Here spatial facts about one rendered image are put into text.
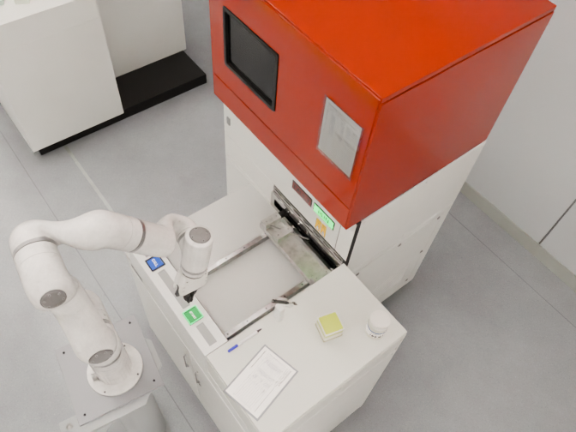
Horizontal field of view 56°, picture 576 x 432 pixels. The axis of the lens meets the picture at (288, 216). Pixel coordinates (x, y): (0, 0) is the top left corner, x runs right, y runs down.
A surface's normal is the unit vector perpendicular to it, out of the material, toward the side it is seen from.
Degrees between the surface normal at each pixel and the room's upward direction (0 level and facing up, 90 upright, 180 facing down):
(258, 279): 0
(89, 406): 2
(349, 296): 0
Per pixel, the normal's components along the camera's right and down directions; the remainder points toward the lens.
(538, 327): 0.07, -0.57
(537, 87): -0.79, 0.47
